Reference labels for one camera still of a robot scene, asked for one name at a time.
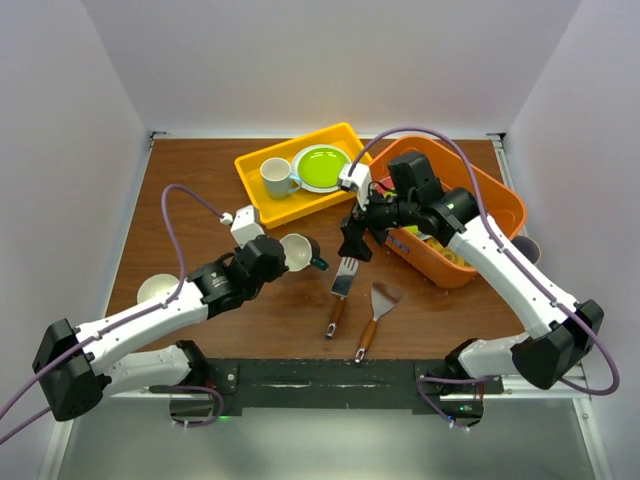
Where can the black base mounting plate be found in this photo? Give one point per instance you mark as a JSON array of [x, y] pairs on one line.
[[340, 384]]

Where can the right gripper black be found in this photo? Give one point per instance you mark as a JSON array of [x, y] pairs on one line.
[[353, 229]]

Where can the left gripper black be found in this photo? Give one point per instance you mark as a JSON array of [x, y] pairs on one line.
[[278, 270]]

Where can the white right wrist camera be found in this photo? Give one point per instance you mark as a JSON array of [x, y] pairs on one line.
[[356, 178]]

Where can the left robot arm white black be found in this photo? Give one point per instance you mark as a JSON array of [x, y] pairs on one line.
[[77, 367]]

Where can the white cup green handle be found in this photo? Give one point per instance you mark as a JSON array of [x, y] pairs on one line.
[[301, 252]]

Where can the red and teal plate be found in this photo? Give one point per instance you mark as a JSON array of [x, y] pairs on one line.
[[385, 185]]

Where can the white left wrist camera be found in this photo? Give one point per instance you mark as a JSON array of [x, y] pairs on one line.
[[244, 225]]

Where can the light blue mug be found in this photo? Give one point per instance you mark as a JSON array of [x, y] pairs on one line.
[[278, 178]]

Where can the slotted spatula wooden handle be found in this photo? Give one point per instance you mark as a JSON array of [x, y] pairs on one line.
[[340, 289]]

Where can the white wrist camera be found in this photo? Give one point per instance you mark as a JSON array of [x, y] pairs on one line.
[[244, 225], [356, 178]]

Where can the lime green plate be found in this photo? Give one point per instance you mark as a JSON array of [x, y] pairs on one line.
[[320, 166], [414, 230]]

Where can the yellow plastic tray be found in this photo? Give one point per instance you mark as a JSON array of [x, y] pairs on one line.
[[274, 213]]

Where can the orange plastic dish bin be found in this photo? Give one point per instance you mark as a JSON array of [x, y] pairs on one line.
[[502, 203]]

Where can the white scalloped plate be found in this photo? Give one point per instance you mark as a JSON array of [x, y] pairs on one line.
[[306, 186]]

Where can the solid spatula wooden handle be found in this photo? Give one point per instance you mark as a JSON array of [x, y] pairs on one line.
[[383, 299]]

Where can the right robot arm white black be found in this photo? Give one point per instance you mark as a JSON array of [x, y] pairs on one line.
[[557, 326]]

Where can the small white dish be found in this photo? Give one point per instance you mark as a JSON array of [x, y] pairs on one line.
[[155, 285]]

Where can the beige purple cup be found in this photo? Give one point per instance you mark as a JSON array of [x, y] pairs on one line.
[[528, 248]]

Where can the yellow patterned plate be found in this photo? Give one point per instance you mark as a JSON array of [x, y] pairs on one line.
[[446, 252]]

